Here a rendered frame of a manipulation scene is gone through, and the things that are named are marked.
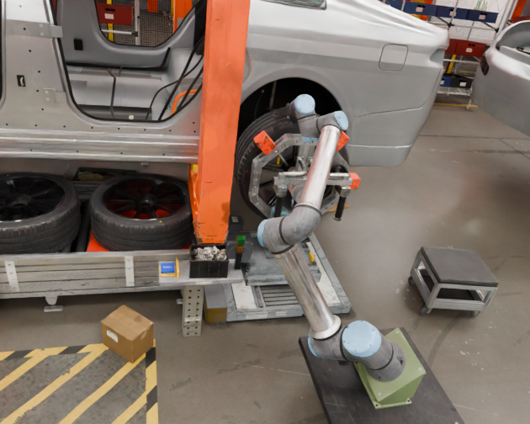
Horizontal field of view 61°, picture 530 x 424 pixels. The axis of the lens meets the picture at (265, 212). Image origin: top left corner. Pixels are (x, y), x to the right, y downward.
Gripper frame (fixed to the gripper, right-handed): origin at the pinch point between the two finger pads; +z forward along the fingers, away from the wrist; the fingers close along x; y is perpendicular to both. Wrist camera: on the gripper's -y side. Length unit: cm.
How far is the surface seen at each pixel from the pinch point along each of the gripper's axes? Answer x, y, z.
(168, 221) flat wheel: -46, -76, 24
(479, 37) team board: 104, 448, 476
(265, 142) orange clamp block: -13.0, -16.1, -11.6
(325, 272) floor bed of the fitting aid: -106, 17, 54
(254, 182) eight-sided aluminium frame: -32.6, -24.7, -0.9
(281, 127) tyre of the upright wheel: -6.7, -5.2, -5.2
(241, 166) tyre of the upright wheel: -22.3, -29.5, 4.1
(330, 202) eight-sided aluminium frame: -53, 17, 10
